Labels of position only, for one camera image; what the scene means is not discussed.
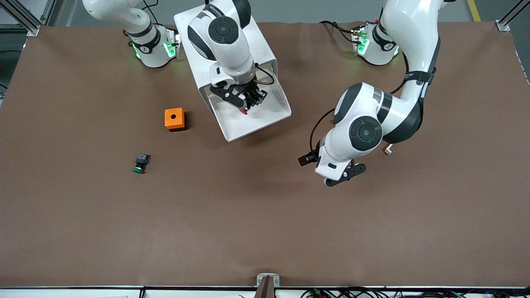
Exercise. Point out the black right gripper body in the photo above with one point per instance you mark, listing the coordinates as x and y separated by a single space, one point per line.
249 90

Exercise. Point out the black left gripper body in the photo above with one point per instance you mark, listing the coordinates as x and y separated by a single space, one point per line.
307 159

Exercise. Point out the white plastic drawer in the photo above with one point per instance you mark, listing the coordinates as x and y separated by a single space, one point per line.
265 120
265 70

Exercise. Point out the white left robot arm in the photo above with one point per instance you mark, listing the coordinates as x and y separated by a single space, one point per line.
414 41

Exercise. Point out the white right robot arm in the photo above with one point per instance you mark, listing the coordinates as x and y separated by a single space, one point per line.
227 54

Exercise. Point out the white drawer cabinet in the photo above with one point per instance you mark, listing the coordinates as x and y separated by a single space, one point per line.
261 41

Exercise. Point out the brown table cover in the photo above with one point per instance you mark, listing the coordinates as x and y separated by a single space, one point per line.
265 215

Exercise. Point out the orange button enclosure box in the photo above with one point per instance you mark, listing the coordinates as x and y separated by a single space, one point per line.
169 122

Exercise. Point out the white curved plastic bracket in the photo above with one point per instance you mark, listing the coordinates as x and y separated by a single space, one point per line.
388 151

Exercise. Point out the green push button switch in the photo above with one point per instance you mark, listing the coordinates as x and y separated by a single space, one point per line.
139 169

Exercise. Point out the grey metal edge bracket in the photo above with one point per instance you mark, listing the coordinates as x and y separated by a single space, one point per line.
261 276

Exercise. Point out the aluminium frame post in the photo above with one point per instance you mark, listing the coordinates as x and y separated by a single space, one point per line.
32 29
502 25

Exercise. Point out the white table edge rail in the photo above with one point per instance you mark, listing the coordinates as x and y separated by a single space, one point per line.
62 293

